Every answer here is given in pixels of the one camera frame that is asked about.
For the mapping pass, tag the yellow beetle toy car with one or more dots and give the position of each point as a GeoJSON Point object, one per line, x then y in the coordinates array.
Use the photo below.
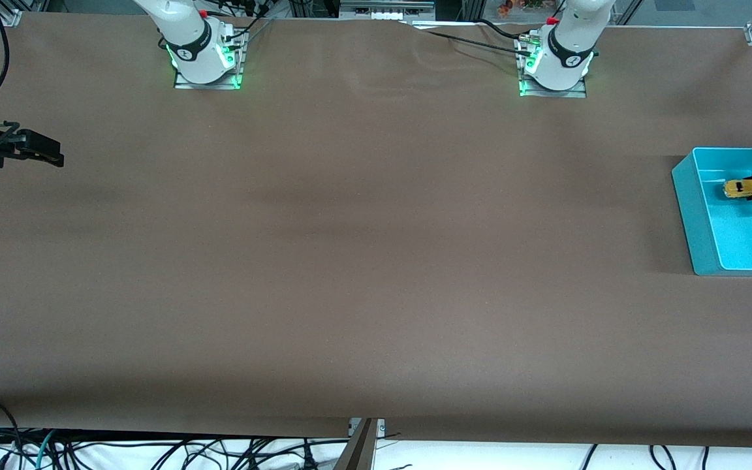
{"type": "Point", "coordinates": [741, 188]}

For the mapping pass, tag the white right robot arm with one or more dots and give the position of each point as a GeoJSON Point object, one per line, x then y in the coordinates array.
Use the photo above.
{"type": "Point", "coordinates": [193, 46]}

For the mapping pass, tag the teal plastic bin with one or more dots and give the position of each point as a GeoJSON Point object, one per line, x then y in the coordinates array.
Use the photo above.
{"type": "Point", "coordinates": [735, 241]}

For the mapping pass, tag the brown table mat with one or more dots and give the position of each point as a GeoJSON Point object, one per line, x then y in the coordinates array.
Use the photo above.
{"type": "Point", "coordinates": [376, 294]}

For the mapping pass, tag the white power strip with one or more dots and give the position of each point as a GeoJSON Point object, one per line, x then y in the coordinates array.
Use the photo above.
{"type": "Point", "coordinates": [386, 10]}

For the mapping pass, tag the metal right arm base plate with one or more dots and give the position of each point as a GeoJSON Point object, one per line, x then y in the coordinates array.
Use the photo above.
{"type": "Point", "coordinates": [183, 83]}

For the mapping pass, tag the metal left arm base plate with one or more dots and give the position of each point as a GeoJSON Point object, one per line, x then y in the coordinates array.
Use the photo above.
{"type": "Point", "coordinates": [578, 93]}

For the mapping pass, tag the dark frame beam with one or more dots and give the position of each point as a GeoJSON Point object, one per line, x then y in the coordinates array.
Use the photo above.
{"type": "Point", "coordinates": [356, 454]}

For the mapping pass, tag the metal table edge bracket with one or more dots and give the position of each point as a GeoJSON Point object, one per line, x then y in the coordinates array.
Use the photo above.
{"type": "Point", "coordinates": [381, 427]}

